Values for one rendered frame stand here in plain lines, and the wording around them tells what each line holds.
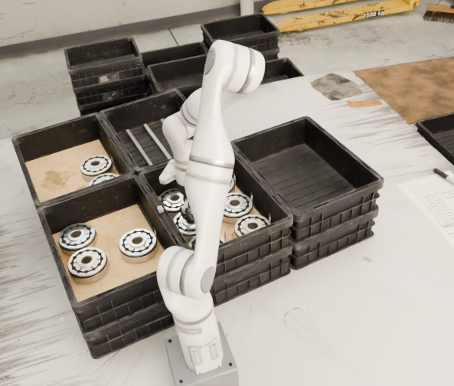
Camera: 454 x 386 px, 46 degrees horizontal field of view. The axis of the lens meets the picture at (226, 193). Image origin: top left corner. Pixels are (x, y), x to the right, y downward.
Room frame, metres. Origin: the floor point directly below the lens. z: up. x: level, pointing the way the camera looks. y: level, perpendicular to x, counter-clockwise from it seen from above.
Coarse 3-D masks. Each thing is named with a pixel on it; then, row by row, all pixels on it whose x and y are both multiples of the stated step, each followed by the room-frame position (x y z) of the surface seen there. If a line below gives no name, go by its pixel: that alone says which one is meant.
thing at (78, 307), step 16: (128, 176) 1.25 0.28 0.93; (80, 192) 1.19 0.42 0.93; (144, 192) 1.17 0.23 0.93; (48, 240) 1.00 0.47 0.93; (176, 240) 0.97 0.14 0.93; (64, 272) 0.89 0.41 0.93; (64, 288) 0.84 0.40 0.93; (128, 288) 0.83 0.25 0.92; (80, 304) 0.79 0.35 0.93; (96, 304) 0.80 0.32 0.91
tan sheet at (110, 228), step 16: (128, 208) 1.22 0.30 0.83; (96, 224) 1.16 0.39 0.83; (112, 224) 1.15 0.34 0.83; (128, 224) 1.15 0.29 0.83; (144, 224) 1.14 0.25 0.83; (112, 240) 1.09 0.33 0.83; (64, 256) 1.04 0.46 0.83; (112, 256) 1.03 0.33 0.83; (160, 256) 1.01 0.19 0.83; (112, 272) 0.97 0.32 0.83; (128, 272) 0.96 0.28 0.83; (144, 272) 0.96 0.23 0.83; (80, 288) 0.92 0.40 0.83; (96, 288) 0.92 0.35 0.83; (112, 288) 0.91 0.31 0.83
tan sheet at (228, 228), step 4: (236, 188) 1.27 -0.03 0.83; (236, 192) 1.26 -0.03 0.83; (240, 192) 1.25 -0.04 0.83; (256, 212) 1.16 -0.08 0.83; (224, 224) 1.12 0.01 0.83; (228, 224) 1.12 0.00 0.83; (232, 224) 1.12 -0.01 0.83; (220, 228) 1.10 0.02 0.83; (224, 228) 1.10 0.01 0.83; (228, 228) 1.10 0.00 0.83; (232, 228) 1.10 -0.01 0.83; (220, 232) 1.09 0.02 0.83; (228, 232) 1.09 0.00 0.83; (232, 232) 1.08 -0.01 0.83; (228, 236) 1.07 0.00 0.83; (232, 236) 1.07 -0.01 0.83; (228, 240) 1.05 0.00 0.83
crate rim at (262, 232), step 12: (156, 168) 1.27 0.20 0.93; (144, 180) 1.22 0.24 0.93; (276, 204) 1.08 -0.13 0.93; (168, 216) 1.06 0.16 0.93; (288, 216) 1.03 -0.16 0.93; (264, 228) 0.99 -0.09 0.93; (276, 228) 1.00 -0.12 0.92; (180, 240) 0.97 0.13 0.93; (240, 240) 0.95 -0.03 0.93; (252, 240) 0.97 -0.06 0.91
